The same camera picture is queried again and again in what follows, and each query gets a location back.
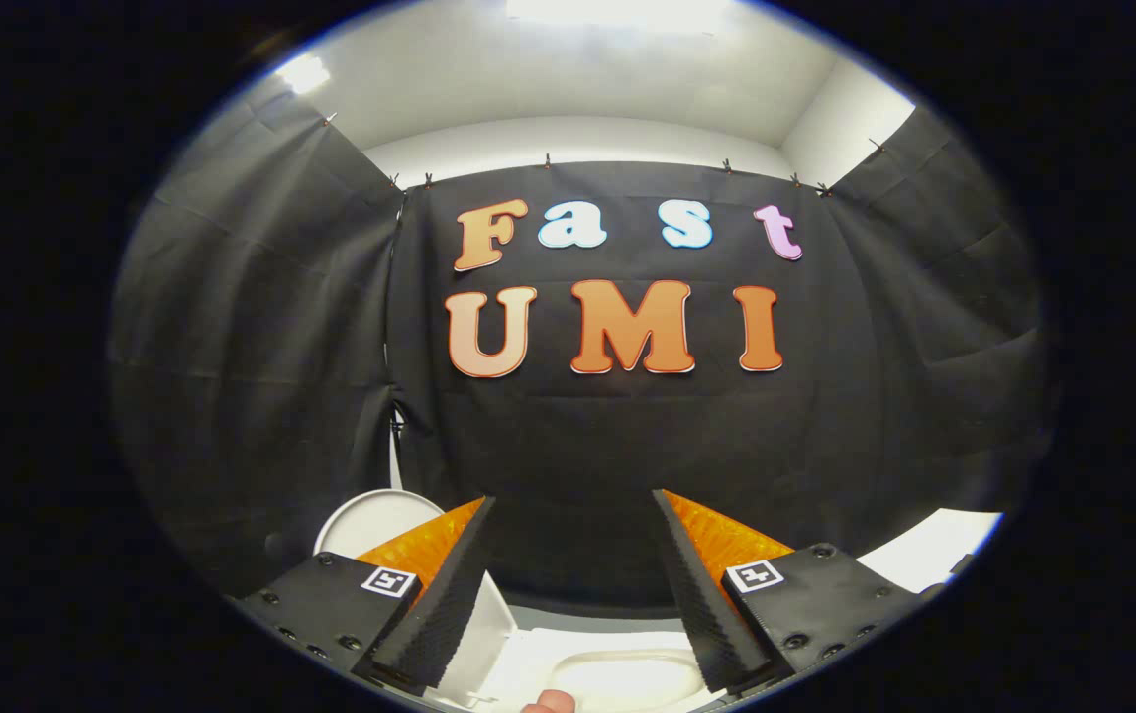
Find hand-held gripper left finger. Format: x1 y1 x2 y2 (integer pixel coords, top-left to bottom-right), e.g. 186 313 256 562
234 496 501 696

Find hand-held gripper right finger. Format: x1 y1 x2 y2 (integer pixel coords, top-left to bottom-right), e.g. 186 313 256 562
652 489 927 696

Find white drawer cabinet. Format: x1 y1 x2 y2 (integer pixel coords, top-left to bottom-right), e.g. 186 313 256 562
855 509 1006 595

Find black backdrop cloth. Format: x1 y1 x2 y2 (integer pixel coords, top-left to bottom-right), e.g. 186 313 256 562
107 74 1061 621

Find large ceiling light panel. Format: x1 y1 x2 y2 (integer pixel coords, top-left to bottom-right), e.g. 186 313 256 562
506 0 729 33

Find small ceiling light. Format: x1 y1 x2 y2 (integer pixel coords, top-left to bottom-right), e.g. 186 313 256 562
277 53 332 96

